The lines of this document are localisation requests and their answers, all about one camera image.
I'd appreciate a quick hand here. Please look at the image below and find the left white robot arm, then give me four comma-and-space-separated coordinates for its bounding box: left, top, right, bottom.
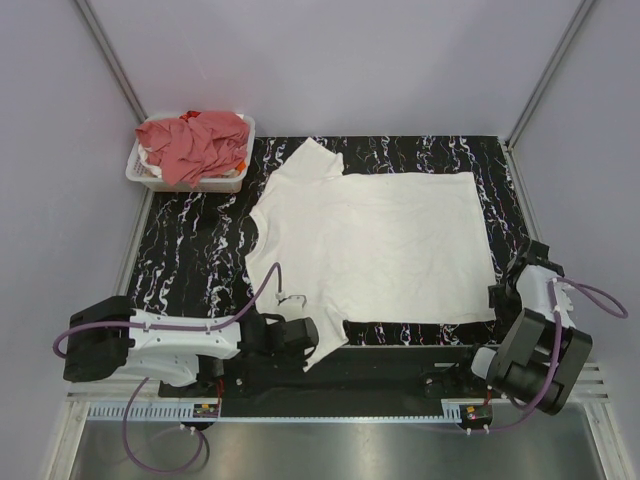
53, 296, 319, 396

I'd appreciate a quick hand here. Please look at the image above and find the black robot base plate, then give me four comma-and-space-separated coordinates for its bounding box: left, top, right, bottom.
158, 345, 486, 399

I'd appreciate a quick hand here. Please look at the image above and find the right aluminium frame post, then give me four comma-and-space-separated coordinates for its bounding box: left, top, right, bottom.
504, 0, 599, 151

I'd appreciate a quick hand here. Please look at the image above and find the white t-shirt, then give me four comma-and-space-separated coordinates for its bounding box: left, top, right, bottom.
245, 139, 495, 364

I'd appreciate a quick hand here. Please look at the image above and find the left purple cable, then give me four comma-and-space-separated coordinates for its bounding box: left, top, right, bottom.
53, 263, 284, 474

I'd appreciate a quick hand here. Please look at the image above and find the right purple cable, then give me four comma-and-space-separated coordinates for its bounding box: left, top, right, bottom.
464, 280, 629, 431

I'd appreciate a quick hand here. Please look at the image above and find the left aluminium frame post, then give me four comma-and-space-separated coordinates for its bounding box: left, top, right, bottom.
72, 0, 147, 123

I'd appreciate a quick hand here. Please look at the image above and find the aluminium frame post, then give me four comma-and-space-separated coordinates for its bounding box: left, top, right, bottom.
72, 0, 147, 123
504, 0, 599, 151

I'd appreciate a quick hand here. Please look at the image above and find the grey slotted cable duct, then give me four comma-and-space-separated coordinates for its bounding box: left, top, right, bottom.
88, 401, 462, 423

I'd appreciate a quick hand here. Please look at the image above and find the black marbled table mat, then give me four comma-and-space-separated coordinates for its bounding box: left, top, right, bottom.
126, 136, 533, 317

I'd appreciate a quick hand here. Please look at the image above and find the purple cable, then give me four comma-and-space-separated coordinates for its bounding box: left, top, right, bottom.
464, 280, 629, 431
53, 263, 284, 474

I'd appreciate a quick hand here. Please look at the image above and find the pink crumpled t-shirt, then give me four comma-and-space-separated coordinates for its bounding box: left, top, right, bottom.
135, 111, 249, 187

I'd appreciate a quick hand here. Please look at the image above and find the white garment in basket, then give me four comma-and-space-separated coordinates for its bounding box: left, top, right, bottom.
137, 144, 162, 178

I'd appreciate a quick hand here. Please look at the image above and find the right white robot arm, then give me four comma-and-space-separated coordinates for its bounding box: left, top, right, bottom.
453, 240, 593, 415

